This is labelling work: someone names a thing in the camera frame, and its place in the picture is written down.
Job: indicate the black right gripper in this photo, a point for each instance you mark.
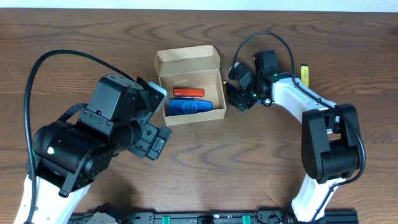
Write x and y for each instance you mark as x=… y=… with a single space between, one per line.
x=240 y=98

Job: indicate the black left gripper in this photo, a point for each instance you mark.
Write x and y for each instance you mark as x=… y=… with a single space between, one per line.
x=148 y=140

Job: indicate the blue plastic eraser holder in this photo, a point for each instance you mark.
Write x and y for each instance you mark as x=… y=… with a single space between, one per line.
x=181 y=107

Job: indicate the orange stapler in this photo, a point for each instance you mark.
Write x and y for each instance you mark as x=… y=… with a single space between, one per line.
x=188 y=93

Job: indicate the brown cardboard box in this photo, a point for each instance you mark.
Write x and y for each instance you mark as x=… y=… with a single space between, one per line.
x=191 y=67

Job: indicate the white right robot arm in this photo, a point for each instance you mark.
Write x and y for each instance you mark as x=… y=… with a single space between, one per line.
x=332 y=151

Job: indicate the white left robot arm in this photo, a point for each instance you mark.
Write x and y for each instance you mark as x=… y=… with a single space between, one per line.
x=70 y=152

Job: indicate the black correction tape dispenser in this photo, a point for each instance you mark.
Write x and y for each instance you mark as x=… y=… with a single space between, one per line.
x=230 y=89

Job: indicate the yellow highlighter pen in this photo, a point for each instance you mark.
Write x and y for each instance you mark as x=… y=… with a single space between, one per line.
x=304 y=74

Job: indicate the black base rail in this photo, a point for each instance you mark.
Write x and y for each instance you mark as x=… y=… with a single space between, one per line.
x=107 y=213

